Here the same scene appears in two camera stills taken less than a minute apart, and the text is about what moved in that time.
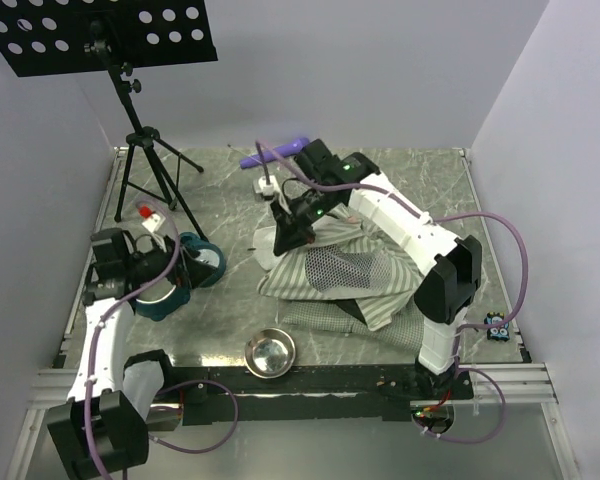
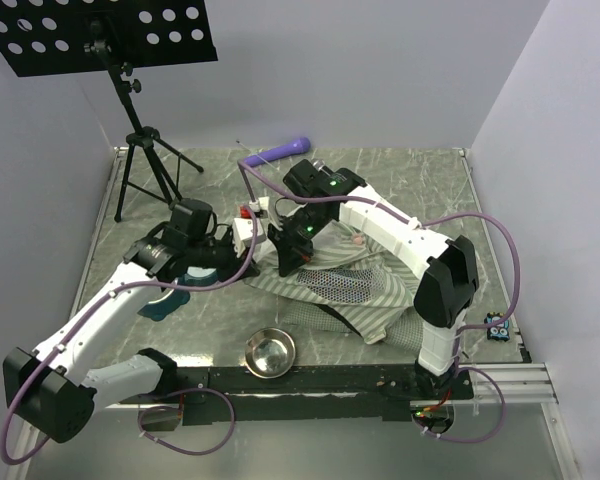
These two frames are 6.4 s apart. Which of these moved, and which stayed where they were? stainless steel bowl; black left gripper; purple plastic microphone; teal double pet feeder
Moved: black left gripper
Stayed: stainless steel bowl; purple plastic microphone; teal double pet feeder
